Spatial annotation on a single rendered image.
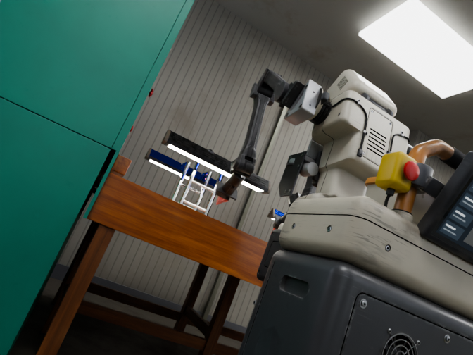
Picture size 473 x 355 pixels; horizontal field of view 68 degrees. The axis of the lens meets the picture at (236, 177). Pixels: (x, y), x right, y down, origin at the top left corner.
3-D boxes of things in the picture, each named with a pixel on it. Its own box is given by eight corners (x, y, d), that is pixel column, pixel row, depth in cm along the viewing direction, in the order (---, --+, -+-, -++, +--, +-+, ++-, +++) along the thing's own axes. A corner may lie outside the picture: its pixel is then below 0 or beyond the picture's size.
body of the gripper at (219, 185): (215, 183, 159) (224, 172, 155) (235, 192, 162) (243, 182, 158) (215, 192, 154) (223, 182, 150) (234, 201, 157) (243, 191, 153)
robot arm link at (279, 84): (263, 63, 158) (282, 72, 161) (250, 91, 163) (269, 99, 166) (287, 82, 119) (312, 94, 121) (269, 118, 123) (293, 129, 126)
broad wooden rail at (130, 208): (426, 352, 183) (435, 317, 187) (86, 218, 125) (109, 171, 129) (407, 344, 194) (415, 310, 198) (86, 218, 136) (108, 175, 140)
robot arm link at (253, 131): (257, 79, 158) (277, 89, 161) (251, 86, 163) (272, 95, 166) (234, 165, 143) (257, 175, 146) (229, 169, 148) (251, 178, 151)
